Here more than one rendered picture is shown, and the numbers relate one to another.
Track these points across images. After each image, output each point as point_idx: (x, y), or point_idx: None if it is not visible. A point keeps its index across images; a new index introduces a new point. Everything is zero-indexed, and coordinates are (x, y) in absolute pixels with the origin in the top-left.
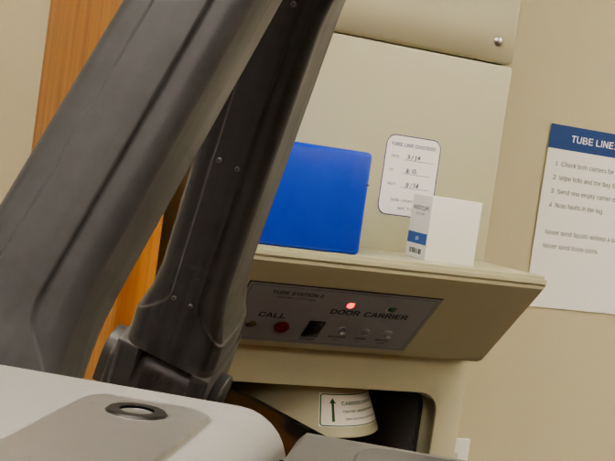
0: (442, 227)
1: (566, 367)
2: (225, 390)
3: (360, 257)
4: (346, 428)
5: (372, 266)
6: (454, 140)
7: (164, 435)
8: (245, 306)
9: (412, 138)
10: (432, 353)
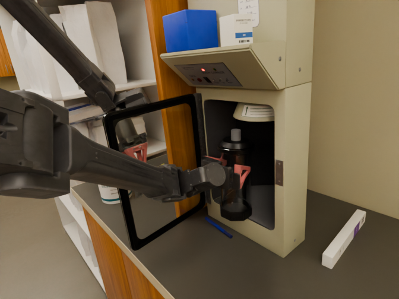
0: (223, 30)
1: None
2: (101, 95)
3: (187, 51)
4: (250, 117)
5: (189, 53)
6: None
7: None
8: (91, 72)
9: None
10: (254, 86)
